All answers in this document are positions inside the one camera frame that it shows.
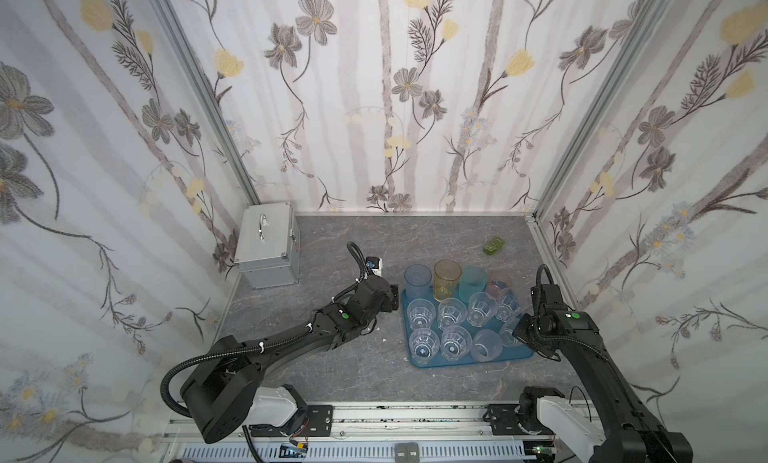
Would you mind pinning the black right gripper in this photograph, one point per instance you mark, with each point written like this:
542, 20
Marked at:
522, 329

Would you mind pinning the clear faceted cup back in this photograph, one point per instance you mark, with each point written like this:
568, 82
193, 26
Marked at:
456, 342

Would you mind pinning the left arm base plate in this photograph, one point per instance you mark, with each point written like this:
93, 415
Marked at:
310, 421

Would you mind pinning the clear faceted cup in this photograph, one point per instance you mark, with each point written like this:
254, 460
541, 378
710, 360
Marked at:
508, 306
421, 314
456, 342
482, 307
424, 346
451, 311

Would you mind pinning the teal dotted plastic cup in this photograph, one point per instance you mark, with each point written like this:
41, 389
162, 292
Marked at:
473, 280

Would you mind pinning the teal plastic tray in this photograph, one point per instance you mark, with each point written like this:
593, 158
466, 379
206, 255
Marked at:
508, 354

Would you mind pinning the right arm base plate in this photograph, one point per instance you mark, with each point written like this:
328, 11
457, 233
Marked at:
511, 419

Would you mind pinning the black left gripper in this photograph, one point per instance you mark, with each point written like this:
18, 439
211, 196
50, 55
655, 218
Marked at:
390, 297

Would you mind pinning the aluminium mounting rail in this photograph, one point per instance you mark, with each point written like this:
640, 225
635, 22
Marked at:
448, 431

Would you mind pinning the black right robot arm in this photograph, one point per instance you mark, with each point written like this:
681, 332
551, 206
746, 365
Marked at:
630, 432

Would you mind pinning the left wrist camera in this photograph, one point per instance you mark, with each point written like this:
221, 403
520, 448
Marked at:
374, 265

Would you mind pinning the silver aluminium case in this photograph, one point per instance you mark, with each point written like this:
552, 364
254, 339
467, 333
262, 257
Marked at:
267, 253

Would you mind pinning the yellow plastic cup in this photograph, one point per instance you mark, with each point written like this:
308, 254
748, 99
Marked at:
446, 276

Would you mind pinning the pink plastic cup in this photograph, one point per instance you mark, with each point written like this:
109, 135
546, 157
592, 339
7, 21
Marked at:
499, 285

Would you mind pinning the blue plastic cup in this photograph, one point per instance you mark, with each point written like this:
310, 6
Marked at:
418, 282

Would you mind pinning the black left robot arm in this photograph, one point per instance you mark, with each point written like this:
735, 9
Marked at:
222, 391

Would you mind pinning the clear small round cup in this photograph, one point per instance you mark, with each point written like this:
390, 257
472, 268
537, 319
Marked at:
507, 333

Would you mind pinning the small green block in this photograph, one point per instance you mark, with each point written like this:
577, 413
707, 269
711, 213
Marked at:
493, 245

